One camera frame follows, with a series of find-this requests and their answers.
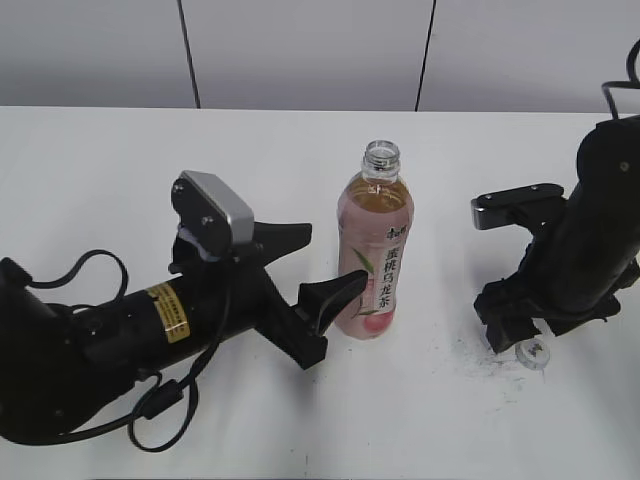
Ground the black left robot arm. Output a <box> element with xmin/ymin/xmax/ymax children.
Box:
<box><xmin>1</xmin><ymin>223</ymin><xmax>368</xmax><ymax>446</ymax></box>

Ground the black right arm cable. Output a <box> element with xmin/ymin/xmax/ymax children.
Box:
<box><xmin>600</xmin><ymin>37</ymin><xmax>640</xmax><ymax>121</ymax></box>

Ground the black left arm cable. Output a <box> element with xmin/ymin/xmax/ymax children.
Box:
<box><xmin>29</xmin><ymin>249</ymin><xmax>236</xmax><ymax>454</ymax></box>

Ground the pink oolong tea bottle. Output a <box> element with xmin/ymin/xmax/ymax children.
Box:
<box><xmin>336</xmin><ymin>140</ymin><xmax>414</xmax><ymax>340</ymax></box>

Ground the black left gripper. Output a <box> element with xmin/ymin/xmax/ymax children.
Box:
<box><xmin>79</xmin><ymin>222</ymin><xmax>368</xmax><ymax>370</ymax></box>

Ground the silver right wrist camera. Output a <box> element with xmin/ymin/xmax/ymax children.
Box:
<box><xmin>471</xmin><ymin>183</ymin><xmax>566</xmax><ymax>234</ymax></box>

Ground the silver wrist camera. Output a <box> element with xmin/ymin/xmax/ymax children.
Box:
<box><xmin>471</xmin><ymin>183</ymin><xmax>566</xmax><ymax>234</ymax></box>
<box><xmin>171</xmin><ymin>170</ymin><xmax>254</xmax><ymax>262</ymax></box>

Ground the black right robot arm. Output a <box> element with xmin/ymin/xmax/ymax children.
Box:
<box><xmin>471</xmin><ymin>116</ymin><xmax>639</xmax><ymax>353</ymax></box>

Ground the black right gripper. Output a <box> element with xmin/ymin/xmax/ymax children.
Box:
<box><xmin>473</xmin><ymin>234</ymin><xmax>639</xmax><ymax>354</ymax></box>

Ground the white bottle cap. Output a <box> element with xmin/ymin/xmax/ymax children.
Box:
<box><xmin>514</xmin><ymin>338</ymin><xmax>551</xmax><ymax>371</ymax></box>

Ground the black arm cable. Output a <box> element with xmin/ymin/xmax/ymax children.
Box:
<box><xmin>600</xmin><ymin>37</ymin><xmax>640</xmax><ymax>121</ymax></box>
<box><xmin>29</xmin><ymin>249</ymin><xmax>236</xmax><ymax>454</ymax></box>

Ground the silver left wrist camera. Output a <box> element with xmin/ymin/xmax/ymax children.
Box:
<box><xmin>171</xmin><ymin>170</ymin><xmax>254</xmax><ymax>262</ymax></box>

